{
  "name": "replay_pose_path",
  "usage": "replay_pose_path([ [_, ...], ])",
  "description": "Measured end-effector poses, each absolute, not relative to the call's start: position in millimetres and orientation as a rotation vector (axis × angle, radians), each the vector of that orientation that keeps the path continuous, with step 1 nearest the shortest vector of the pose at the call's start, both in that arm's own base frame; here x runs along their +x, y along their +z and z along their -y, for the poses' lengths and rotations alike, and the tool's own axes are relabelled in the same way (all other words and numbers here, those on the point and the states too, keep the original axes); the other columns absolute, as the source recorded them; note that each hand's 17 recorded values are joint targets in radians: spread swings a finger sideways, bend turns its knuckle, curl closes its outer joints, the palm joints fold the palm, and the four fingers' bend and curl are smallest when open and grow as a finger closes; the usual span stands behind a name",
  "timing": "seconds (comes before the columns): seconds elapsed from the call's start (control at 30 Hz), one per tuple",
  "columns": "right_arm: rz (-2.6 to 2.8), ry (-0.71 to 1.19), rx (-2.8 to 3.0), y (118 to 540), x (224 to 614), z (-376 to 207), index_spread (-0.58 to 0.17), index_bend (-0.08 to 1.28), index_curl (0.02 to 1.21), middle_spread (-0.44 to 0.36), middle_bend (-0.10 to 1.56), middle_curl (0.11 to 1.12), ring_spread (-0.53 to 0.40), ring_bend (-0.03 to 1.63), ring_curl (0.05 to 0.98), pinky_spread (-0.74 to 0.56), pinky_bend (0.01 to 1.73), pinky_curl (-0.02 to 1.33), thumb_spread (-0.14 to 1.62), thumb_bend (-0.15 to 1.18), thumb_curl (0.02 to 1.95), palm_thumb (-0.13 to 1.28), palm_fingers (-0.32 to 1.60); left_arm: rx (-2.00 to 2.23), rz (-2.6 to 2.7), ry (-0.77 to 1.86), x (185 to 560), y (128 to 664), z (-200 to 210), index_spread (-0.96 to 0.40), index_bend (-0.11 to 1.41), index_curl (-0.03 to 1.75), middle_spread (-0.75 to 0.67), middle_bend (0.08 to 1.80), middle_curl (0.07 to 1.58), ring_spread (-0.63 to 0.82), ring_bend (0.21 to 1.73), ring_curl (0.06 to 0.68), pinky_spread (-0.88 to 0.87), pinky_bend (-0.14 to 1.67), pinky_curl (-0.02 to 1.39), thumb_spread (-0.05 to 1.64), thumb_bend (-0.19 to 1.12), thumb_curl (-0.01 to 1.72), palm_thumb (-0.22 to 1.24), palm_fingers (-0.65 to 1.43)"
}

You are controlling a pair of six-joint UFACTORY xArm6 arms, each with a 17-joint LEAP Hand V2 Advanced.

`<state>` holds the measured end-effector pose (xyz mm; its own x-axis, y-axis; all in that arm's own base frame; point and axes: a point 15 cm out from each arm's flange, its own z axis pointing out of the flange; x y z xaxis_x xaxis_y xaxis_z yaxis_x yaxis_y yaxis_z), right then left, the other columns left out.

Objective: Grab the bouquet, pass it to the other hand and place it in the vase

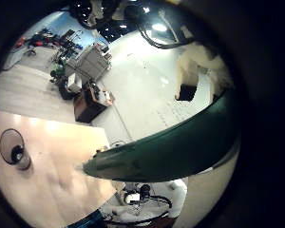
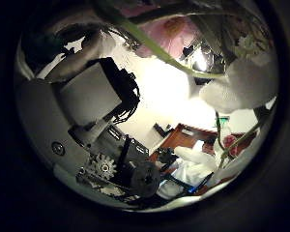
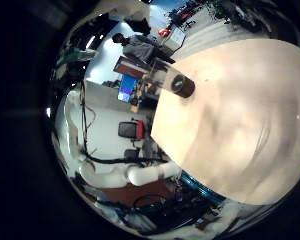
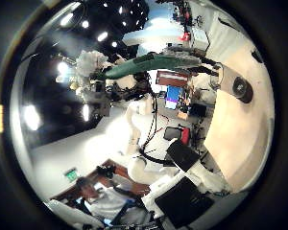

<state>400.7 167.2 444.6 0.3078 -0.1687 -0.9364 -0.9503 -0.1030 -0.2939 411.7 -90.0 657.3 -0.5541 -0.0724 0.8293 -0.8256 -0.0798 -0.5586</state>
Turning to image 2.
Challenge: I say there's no brown wooden desk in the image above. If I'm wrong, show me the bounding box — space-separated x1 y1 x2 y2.
148 123 259 196

